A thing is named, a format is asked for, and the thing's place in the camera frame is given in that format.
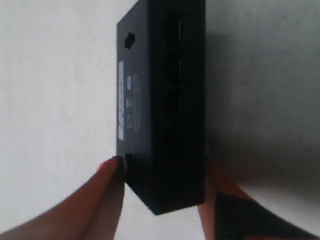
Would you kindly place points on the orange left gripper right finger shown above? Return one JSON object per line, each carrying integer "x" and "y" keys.
{"x": 228, "y": 213}

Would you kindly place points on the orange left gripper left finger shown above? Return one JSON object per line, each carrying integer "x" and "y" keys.
{"x": 92, "y": 212}

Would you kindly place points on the black network switch box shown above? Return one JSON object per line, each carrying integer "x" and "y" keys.
{"x": 161, "y": 102}

